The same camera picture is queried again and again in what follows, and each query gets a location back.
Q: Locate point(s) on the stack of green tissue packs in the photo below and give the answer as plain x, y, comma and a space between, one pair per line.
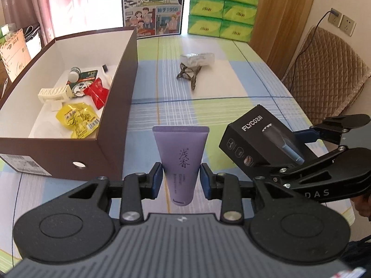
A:
223, 8

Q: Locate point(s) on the chair with quilted beige cover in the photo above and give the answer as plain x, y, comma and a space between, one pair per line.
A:
327, 78

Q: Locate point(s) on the clear plastic packet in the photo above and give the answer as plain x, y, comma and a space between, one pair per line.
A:
197, 58

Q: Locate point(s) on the wall socket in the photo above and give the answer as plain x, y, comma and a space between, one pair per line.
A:
335, 16
347, 24

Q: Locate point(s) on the pink curtain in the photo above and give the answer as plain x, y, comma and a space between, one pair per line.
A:
58, 3

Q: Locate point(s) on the person's right hand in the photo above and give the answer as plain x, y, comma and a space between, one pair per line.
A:
363, 205

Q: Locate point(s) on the checked cloth desktop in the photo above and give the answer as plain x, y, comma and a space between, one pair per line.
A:
220, 92

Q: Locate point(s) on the brown cardboard storage box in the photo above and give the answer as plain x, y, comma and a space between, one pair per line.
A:
116, 121

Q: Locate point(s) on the red snack packet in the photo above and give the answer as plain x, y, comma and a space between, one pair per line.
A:
97, 92

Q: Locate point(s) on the printed milk carton box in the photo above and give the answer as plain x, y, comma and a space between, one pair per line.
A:
153, 5

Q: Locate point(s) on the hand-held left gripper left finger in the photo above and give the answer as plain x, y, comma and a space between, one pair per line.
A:
156, 181

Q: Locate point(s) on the brown hair claw clip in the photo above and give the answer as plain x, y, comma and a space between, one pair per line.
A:
188, 73

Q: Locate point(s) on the yellow snack packet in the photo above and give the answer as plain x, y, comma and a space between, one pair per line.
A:
78, 118

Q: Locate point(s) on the green card packet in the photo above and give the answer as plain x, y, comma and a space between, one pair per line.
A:
84, 79

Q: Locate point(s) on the white plastic comb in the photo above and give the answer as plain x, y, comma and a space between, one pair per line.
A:
53, 93

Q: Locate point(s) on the wooden cabinet panel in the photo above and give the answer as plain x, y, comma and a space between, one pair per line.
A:
278, 20

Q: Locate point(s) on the white tube with black cap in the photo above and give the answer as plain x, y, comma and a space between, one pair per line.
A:
107, 78

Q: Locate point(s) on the purple cosmetic tube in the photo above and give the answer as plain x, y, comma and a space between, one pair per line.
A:
179, 156

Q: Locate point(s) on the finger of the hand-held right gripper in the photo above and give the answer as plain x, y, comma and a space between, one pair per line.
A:
289, 170
301, 137

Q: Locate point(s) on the person's dark clothing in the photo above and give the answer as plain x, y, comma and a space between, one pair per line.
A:
358, 252

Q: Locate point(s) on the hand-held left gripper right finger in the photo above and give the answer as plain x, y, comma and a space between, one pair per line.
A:
206, 181

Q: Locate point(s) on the black product box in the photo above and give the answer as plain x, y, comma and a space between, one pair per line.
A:
255, 139

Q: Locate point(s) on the black and white paper bag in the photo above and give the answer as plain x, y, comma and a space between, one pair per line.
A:
32, 39

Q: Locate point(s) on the small white-capped bottle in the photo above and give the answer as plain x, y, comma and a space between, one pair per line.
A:
74, 74

